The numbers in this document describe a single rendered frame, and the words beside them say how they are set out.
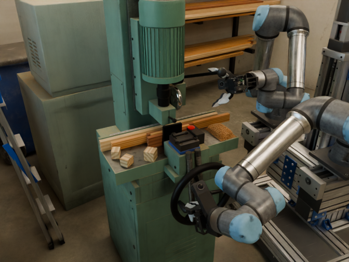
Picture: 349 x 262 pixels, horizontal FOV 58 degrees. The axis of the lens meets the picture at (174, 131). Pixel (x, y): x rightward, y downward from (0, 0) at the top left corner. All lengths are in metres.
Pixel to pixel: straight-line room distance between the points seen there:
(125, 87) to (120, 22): 0.29
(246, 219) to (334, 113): 0.45
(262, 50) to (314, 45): 3.12
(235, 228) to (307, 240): 1.22
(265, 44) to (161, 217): 0.96
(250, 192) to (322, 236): 1.18
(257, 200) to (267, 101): 0.62
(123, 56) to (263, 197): 0.87
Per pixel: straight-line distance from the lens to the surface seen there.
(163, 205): 1.45
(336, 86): 1.69
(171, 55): 1.23
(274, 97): 1.44
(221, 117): 1.59
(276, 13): 1.58
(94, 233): 2.30
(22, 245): 2.38
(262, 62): 1.71
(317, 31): 4.74
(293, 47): 1.55
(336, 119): 1.09
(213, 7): 3.93
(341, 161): 1.58
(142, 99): 1.43
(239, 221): 0.86
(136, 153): 1.35
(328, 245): 2.07
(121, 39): 1.43
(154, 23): 1.20
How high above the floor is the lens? 1.63
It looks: 29 degrees down
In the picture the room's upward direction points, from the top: straight up
